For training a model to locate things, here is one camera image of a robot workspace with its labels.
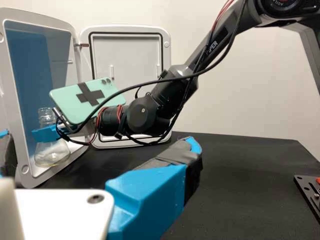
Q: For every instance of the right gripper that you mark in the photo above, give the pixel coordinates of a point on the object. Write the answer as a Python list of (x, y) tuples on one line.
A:
[(87, 131)]

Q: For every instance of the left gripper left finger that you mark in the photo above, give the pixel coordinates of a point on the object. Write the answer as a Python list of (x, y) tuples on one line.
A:
[(4, 152)]

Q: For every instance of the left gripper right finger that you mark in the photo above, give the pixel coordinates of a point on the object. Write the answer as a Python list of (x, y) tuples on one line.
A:
[(150, 195)]

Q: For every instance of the clear flask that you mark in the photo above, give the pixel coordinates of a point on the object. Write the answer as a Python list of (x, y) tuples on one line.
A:
[(51, 152)]

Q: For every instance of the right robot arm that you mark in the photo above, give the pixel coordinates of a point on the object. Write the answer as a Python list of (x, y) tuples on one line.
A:
[(212, 50)]

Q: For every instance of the white incubator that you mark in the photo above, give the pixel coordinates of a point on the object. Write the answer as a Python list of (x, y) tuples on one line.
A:
[(22, 82)]

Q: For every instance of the incubator door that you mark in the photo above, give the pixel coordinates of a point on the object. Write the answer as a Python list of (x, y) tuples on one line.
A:
[(130, 55)]

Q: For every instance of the black mounting plate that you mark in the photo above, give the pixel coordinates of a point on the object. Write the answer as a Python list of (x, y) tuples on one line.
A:
[(308, 192)]

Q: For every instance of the right wrist camera phone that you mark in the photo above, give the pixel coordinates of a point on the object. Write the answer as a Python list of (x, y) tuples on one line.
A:
[(82, 100)]

